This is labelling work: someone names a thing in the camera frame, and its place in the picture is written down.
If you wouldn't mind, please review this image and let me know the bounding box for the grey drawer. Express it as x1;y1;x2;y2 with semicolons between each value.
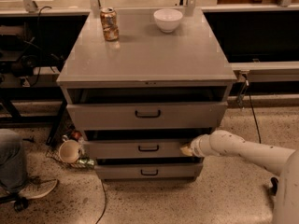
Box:
83;128;211;159
94;157;203;180
67;86;227;130

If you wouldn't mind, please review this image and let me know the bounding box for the black office chair base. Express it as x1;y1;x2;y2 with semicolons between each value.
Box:
0;194;29;212

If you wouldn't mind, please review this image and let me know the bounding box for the white ceramic bowl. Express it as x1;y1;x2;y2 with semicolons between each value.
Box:
153;8;183;33

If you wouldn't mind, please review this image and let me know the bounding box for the wire basket on floor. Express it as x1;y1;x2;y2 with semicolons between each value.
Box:
46;131;94;169

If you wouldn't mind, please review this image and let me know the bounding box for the grey bottom drawer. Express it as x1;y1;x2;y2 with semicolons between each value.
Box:
94;157;203;180

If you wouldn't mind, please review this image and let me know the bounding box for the black cable on floor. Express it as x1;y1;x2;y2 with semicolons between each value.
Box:
242;75;263;144

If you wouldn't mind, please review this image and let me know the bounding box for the person leg in jeans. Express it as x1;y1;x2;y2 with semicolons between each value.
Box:
0;129;28;193

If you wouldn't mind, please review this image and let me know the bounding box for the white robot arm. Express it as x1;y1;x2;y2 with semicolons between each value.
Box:
180;130;299;224

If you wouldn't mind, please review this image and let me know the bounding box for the white cup on floor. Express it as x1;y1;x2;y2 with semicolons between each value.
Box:
58;140;80;163

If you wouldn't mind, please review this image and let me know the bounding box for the black cable under cabinet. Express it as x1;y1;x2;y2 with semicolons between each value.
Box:
94;179;107;224

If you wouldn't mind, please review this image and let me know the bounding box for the orange soda can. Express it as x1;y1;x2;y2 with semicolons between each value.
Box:
100;7;119;41

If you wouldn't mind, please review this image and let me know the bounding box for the grey sneaker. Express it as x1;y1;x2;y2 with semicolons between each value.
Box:
19;179;58;200

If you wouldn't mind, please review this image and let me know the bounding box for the grey drawer cabinet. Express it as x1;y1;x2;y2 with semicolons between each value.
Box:
56;7;238;182

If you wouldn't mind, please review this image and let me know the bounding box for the grey top drawer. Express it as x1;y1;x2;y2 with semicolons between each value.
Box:
67;86;227;130

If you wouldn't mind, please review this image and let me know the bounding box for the black equipment on left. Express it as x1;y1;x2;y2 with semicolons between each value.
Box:
0;23;64;77

